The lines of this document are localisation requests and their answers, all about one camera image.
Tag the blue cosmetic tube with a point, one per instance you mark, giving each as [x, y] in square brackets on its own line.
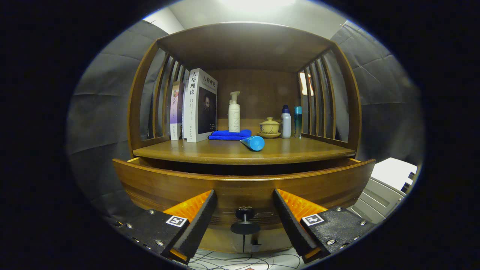
[255, 143]

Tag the beige lidded teacup with saucer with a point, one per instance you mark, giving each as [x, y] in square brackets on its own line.
[269, 127]

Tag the white drawer unit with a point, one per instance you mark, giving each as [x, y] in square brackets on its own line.
[390, 172]

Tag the white pump bottle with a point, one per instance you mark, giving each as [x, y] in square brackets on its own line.
[234, 116]

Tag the white bottle with dark cap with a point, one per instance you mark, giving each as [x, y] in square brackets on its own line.
[286, 123]

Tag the black backdrop cloth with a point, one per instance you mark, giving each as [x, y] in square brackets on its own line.
[105, 112]

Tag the folded blue cloth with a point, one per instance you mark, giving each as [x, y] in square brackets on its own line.
[228, 134]

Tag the wooden cabinet door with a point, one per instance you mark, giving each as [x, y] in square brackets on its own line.
[221, 240]
[273, 238]

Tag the wooden drawer with black knob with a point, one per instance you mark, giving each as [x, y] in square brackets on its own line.
[243, 187]

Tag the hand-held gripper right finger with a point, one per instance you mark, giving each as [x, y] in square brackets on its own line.
[290, 225]

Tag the wooden countertop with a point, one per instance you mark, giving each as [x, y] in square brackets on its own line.
[210, 150]

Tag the thick white book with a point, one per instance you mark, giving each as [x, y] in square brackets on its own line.
[198, 108]

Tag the wooden cabinet with slatted sides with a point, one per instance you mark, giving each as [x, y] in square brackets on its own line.
[258, 90]

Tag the teal slim bottle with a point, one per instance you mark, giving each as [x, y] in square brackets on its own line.
[298, 120]

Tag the thin purple book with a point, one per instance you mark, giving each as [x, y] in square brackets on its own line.
[176, 108]

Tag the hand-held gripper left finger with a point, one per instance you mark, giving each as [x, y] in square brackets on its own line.
[200, 225]

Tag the ceiling light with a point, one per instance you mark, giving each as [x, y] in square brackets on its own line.
[258, 3]

